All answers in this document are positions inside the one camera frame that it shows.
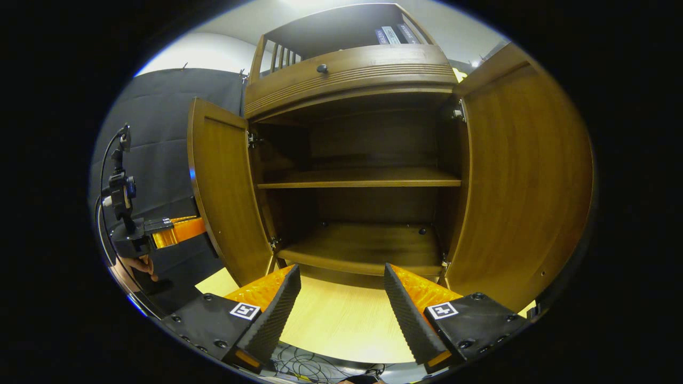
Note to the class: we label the black round drawer knob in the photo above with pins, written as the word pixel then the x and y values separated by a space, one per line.
pixel 322 69

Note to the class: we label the wooden cabinet drawer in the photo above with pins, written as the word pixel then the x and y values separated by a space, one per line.
pixel 363 72

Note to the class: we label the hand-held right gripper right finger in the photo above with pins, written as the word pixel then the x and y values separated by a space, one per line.
pixel 408 320

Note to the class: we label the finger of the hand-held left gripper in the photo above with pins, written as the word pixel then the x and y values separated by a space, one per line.
pixel 187 231
pixel 159 226

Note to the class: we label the wooden shoe cabinet door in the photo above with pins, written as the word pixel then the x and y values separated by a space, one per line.
pixel 229 197
pixel 523 186

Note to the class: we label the black backdrop cloth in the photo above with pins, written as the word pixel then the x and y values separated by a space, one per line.
pixel 155 133

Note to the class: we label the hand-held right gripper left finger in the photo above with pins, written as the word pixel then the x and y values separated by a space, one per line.
pixel 277 314

